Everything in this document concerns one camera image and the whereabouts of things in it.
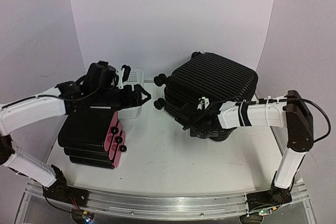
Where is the black pink small suitcase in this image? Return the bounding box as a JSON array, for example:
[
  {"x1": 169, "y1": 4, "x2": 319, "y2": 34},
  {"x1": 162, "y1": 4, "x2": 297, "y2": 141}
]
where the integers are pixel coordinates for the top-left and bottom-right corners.
[{"x1": 58, "y1": 109, "x2": 127, "y2": 169}]

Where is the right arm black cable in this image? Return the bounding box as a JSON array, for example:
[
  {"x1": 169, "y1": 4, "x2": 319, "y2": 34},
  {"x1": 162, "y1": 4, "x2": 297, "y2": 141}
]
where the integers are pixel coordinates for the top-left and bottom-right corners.
[{"x1": 246, "y1": 98, "x2": 331, "y2": 143}]

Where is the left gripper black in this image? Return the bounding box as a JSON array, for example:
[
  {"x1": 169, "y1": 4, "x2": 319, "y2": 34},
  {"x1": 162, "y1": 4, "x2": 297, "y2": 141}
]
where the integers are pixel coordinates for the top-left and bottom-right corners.
[{"x1": 91, "y1": 84, "x2": 151, "y2": 111}]

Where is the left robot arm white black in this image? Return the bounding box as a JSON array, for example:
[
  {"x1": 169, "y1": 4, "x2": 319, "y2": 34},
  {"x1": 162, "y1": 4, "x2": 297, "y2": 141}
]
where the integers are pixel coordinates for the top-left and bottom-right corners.
[{"x1": 1, "y1": 81, "x2": 151, "y2": 201}]

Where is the aluminium front rail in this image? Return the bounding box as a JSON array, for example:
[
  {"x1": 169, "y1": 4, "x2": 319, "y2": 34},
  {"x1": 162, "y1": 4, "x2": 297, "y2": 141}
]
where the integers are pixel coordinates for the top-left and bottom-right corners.
[{"x1": 25, "y1": 174, "x2": 310, "y2": 216}]

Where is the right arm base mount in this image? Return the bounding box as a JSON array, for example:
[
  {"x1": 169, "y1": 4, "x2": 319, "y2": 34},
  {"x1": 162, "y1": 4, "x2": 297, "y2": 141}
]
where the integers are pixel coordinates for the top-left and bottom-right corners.
[{"x1": 246, "y1": 180, "x2": 293, "y2": 213}]

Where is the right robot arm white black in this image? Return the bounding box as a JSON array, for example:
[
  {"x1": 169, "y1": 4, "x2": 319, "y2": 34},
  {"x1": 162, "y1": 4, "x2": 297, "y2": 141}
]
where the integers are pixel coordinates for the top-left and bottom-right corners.
[{"x1": 176, "y1": 90, "x2": 314, "y2": 205}]

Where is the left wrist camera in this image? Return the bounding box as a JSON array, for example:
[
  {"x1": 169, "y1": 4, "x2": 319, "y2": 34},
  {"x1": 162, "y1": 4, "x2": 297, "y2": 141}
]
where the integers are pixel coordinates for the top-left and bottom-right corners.
[{"x1": 85, "y1": 61, "x2": 116, "y2": 89}]

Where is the black ribbed hard suitcase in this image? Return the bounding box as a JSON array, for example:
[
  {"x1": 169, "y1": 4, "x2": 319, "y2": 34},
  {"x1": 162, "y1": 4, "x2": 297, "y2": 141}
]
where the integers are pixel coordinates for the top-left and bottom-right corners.
[{"x1": 154, "y1": 51, "x2": 258, "y2": 142}]

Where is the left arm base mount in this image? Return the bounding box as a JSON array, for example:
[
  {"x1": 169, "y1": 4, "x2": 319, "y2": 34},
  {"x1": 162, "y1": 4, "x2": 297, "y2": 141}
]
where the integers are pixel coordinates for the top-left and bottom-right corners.
[{"x1": 43, "y1": 165, "x2": 89, "y2": 207}]

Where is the white perforated plastic basket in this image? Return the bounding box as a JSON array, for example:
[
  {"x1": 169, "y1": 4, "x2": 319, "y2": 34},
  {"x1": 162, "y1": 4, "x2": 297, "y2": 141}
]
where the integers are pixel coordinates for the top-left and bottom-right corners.
[{"x1": 117, "y1": 68, "x2": 145, "y2": 119}]

